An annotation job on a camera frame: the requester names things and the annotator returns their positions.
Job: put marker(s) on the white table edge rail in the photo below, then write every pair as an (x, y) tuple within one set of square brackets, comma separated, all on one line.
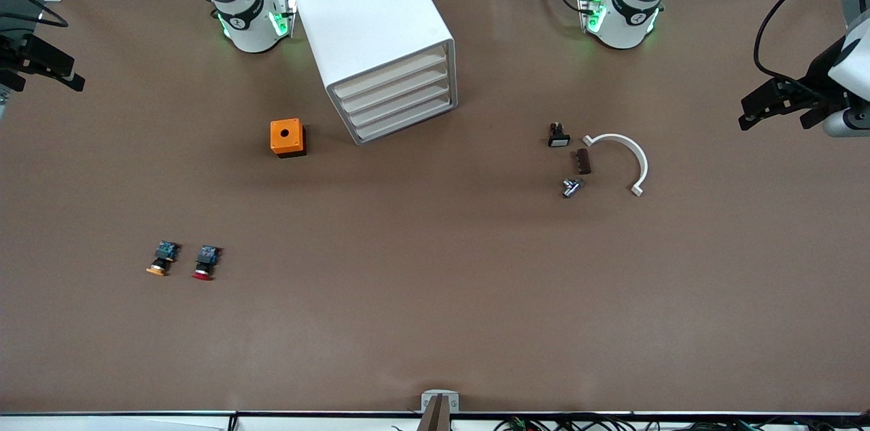
[(102, 423)]

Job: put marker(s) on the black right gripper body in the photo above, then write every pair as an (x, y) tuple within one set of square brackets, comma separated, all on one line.
[(15, 54)]

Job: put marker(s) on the black white rectangular button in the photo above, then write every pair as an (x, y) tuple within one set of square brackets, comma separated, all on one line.
[(559, 136)]

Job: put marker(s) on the white drawer cabinet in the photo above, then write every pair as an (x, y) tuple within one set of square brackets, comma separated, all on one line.
[(367, 9)]

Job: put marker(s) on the white plastic drawer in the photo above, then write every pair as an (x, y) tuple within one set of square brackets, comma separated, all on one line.
[(391, 76), (393, 91), (397, 105), (401, 119)]

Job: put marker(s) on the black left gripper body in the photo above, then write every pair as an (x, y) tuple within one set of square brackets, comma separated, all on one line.
[(818, 73)]

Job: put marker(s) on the red push button switch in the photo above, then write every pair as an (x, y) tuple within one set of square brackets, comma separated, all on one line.
[(204, 261)]

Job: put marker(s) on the grey metal table bracket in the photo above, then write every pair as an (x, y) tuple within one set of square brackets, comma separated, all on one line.
[(440, 398)]

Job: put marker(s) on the yellow push button switch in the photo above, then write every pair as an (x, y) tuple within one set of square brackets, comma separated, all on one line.
[(163, 259)]

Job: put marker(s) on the brown terminal block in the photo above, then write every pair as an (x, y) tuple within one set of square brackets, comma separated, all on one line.
[(582, 162)]

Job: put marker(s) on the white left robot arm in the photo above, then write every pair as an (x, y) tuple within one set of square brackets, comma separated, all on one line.
[(622, 20)]

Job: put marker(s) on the silver metal fitting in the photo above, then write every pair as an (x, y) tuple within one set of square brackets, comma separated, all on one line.
[(571, 187)]

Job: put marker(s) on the orange button enclosure box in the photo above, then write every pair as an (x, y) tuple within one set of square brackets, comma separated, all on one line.
[(285, 135)]

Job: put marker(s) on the white curved plastic bracket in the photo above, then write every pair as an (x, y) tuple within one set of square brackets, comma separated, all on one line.
[(615, 137)]

